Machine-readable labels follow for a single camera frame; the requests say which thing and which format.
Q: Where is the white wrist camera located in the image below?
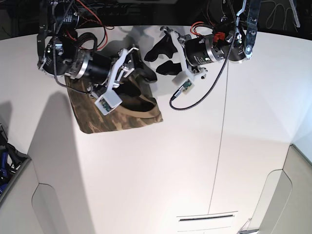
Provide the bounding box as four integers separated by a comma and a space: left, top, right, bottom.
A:
95, 90, 122, 116
172, 71, 195, 95

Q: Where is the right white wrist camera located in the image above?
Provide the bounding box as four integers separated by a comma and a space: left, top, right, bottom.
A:
95, 90, 122, 116

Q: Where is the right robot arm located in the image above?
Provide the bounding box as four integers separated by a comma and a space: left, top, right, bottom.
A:
37, 0, 157, 98

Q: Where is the blue and black clutter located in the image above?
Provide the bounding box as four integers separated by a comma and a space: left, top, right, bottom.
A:
0, 124, 31, 196

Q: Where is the black braided camera cable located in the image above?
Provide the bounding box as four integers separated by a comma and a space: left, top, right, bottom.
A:
169, 0, 241, 112

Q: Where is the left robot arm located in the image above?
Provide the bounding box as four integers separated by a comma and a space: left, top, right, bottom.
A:
144, 0, 260, 100

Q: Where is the left black cylindrical gripper body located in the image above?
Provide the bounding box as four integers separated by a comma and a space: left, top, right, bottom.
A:
159, 25, 226, 80

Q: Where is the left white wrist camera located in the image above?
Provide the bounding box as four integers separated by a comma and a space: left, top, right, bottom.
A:
172, 71, 195, 95

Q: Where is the right black cylindrical gripper body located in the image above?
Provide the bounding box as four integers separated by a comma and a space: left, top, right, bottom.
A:
64, 46, 141, 98

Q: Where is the camouflage T-shirt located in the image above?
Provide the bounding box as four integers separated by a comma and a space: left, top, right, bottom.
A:
67, 75, 163, 134

